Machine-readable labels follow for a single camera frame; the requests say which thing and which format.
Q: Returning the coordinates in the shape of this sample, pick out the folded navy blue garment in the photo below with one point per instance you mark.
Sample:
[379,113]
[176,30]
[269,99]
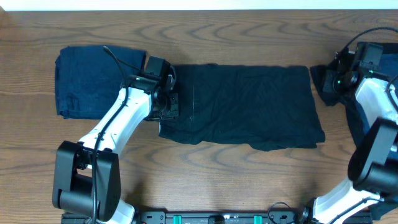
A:
[87,82]

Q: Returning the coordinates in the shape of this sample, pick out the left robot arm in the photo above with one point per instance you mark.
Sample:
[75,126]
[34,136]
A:
[87,179]

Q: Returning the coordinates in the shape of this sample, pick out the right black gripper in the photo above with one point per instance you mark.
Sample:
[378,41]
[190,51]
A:
[328,83]

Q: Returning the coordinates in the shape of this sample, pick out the black shorts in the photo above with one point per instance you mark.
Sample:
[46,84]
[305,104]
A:
[266,107]

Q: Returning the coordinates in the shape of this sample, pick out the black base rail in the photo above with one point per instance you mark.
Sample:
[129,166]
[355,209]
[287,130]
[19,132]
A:
[212,218]

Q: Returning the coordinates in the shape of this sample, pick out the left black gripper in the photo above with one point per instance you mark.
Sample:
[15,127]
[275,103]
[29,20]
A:
[175,111]

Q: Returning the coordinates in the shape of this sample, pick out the dark clothes pile right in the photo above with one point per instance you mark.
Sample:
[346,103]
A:
[357,93]

